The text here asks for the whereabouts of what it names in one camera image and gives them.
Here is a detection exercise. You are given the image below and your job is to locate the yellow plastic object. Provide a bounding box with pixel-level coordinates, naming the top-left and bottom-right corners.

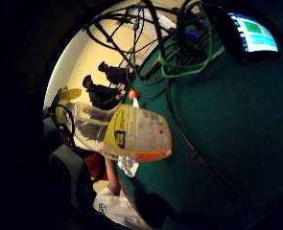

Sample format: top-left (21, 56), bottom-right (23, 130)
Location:
top-left (54, 86), bottom-right (83, 124)

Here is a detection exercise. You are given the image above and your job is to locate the clear plastic bag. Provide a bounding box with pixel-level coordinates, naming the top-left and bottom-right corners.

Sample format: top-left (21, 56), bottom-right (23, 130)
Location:
top-left (65, 101), bottom-right (120, 151)

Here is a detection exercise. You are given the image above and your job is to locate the crumpled white wrapper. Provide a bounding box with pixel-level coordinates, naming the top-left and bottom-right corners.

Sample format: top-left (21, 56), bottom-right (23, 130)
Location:
top-left (116, 155), bottom-right (140, 178)

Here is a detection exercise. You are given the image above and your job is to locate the red cloth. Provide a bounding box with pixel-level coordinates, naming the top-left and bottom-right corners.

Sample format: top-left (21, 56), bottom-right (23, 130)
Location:
top-left (83, 152), bottom-right (109, 181)

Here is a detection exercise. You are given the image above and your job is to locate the green cable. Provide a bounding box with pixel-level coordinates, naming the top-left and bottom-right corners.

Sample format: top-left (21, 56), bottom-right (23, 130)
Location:
top-left (158, 6), bottom-right (226, 80)

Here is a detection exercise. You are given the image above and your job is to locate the white plastic bag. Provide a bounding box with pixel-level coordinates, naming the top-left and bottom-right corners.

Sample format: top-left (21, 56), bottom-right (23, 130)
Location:
top-left (92, 186), bottom-right (150, 229)

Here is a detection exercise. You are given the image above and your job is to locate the lit computer screen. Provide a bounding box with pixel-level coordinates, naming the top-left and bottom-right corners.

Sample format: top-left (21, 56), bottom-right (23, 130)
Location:
top-left (227, 11), bottom-right (279, 54)

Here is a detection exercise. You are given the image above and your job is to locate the bundle of black cables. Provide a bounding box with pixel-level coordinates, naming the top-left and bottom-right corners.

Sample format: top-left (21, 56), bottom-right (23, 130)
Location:
top-left (84, 0), bottom-right (225, 73)

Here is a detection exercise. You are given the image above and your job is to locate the thin black cable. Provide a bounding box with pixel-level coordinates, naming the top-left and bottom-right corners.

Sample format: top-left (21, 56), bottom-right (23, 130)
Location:
top-left (164, 80), bottom-right (254, 224)

